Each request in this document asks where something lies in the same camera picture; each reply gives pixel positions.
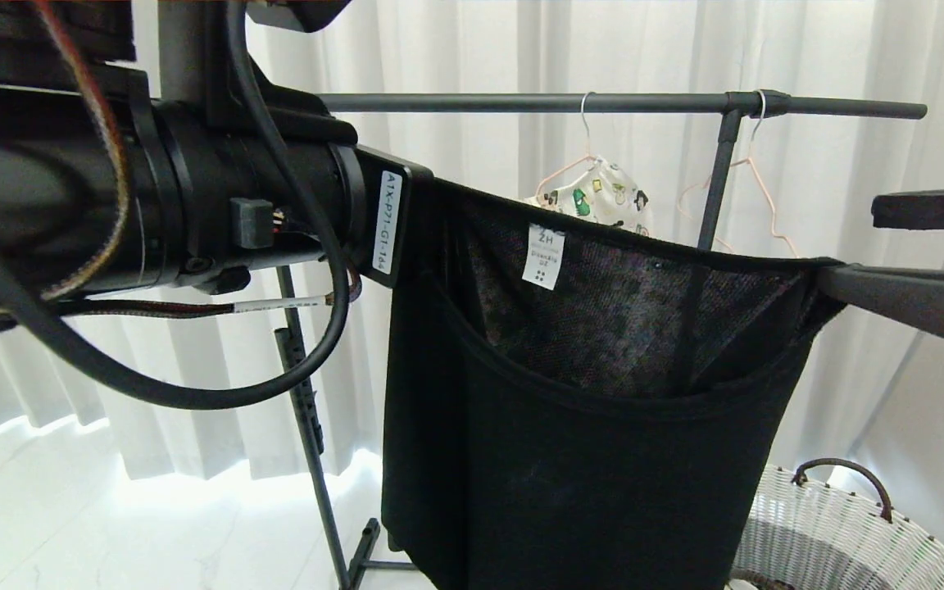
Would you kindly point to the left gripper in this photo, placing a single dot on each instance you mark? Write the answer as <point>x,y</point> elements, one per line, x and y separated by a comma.
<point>193,164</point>

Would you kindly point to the cream printed garment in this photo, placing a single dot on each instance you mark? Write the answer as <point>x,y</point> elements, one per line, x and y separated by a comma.
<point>603,192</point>

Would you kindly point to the black clothes rack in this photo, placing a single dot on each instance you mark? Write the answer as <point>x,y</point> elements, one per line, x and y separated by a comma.
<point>521,102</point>

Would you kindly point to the pink clothes hanger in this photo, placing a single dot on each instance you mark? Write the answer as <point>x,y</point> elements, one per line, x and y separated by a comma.
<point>583,115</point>
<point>759,111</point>

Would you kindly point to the white laundry basket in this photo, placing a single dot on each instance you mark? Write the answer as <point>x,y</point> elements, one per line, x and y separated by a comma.
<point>832,541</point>

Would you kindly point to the black garment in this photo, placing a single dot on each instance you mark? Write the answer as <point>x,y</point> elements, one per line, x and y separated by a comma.
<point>603,492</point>

